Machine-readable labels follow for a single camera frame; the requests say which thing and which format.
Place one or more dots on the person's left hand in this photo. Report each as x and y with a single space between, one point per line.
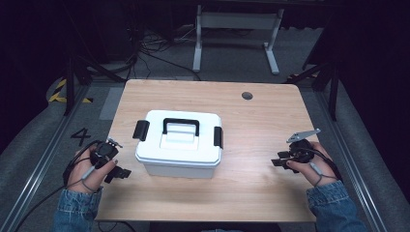
88 175

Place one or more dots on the metal floor rail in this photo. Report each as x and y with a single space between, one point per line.
42 161
348 154

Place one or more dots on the white metal desk frame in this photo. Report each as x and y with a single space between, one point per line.
237 21

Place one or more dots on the black metal stand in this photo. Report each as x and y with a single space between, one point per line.
333 87
69 83

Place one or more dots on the yellow black floor tape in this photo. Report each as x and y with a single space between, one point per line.
56 96

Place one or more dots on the person's right hand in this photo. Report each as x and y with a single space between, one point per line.
317 172

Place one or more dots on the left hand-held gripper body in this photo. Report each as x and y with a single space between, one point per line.
104 150

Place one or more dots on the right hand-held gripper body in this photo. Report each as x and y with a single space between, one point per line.
301 150

